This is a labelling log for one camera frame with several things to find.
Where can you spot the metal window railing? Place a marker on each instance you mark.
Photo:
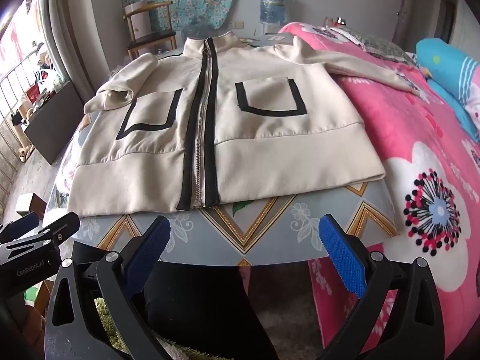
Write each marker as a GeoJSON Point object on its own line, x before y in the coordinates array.
{"type": "Point", "coordinates": [5, 131]}

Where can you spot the white cylindrical bin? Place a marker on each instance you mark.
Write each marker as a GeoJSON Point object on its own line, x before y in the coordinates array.
{"type": "Point", "coordinates": [141, 20]}

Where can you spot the green fuzzy slipper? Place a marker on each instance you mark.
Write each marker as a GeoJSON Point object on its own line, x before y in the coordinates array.
{"type": "Point", "coordinates": [107, 322]}
{"type": "Point", "coordinates": [191, 352]}

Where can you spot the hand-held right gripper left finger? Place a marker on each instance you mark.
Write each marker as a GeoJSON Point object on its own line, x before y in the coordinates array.
{"type": "Point", "coordinates": [148, 258]}

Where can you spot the grey curtain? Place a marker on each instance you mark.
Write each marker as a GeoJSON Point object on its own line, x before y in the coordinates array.
{"type": "Point", "coordinates": [71, 37]}

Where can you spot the red box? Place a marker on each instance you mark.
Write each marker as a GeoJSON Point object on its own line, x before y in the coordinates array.
{"type": "Point", "coordinates": [33, 93]}

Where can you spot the patterned table cover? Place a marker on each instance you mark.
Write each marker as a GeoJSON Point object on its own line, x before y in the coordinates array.
{"type": "Point", "coordinates": [270, 228]}

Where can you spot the wooden chair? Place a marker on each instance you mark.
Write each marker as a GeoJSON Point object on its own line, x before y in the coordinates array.
{"type": "Point", "coordinates": [150, 40]}

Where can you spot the blue pillow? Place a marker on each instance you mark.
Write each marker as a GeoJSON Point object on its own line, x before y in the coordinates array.
{"type": "Point", "coordinates": [446, 63]}

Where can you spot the empty clear water jug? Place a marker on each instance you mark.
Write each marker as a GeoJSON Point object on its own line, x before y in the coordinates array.
{"type": "Point", "coordinates": [200, 30]}

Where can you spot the blue water jug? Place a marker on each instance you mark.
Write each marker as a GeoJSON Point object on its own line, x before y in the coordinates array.
{"type": "Point", "coordinates": [273, 5]}

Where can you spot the cream zip jacket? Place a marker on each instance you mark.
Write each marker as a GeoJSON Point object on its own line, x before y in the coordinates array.
{"type": "Point", "coordinates": [262, 150]}

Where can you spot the white plastic bag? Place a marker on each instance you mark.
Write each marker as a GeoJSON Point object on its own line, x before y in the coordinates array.
{"type": "Point", "coordinates": [45, 75]}

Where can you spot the grey lace cloth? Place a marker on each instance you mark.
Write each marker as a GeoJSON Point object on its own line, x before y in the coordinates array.
{"type": "Point", "coordinates": [375, 47]}

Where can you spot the beige sandal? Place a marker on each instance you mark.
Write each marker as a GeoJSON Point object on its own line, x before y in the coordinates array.
{"type": "Point", "coordinates": [25, 155]}

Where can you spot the white water dispenser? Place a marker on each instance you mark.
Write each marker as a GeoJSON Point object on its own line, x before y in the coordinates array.
{"type": "Point", "coordinates": [272, 29]}

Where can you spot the glass jar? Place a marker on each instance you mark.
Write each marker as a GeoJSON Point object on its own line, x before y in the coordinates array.
{"type": "Point", "coordinates": [330, 21]}

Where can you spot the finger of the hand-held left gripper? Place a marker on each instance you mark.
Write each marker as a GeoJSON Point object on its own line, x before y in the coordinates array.
{"type": "Point", "coordinates": [62, 228]}
{"type": "Point", "coordinates": [20, 227]}

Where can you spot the dark grey cabinet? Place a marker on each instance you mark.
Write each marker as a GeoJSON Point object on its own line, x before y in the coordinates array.
{"type": "Point", "coordinates": [52, 123]}

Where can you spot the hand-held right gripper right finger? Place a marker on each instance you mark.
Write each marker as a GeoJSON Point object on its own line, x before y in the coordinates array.
{"type": "Point", "coordinates": [342, 258]}

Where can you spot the pink floral blanket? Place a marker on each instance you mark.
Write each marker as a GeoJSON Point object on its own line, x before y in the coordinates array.
{"type": "Point", "coordinates": [393, 138]}

